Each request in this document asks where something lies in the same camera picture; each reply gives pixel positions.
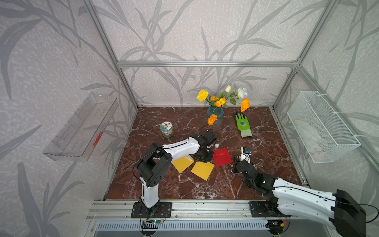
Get red envelope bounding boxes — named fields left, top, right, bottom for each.
left=213, top=148, right=233, bottom=167

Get large yellow envelope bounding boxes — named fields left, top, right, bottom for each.
left=191, top=161, right=215, bottom=181

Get small yellow envelope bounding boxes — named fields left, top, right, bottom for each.
left=172, top=155, right=194, bottom=173

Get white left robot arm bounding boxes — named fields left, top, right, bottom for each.
left=134, top=130, right=217, bottom=209

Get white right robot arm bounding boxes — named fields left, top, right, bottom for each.
left=233, top=160, right=366, bottom=237

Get blue textured glass vase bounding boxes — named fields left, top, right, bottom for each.
left=207, top=106, right=224, bottom=127

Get green work glove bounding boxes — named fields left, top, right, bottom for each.
left=235, top=113, right=253, bottom=138

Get round sunflower label jar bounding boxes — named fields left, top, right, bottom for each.
left=160, top=121, right=174, bottom=138

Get artificial flower bouquet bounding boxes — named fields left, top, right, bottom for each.
left=196, top=86, right=251, bottom=112

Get white cloth in basket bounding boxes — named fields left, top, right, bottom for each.
left=295, top=119, right=326, bottom=160

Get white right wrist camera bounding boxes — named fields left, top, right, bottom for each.
left=239, top=147, right=252, bottom=164

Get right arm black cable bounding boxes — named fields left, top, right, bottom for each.
left=275, top=185, right=379, bottom=224

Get white wire wall basket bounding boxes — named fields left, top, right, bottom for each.
left=287, top=90, right=361, bottom=164

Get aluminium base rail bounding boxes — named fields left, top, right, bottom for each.
left=85, top=199, right=329, bottom=222

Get clear acrylic wall shelf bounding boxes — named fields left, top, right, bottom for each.
left=42, top=93, right=119, bottom=162

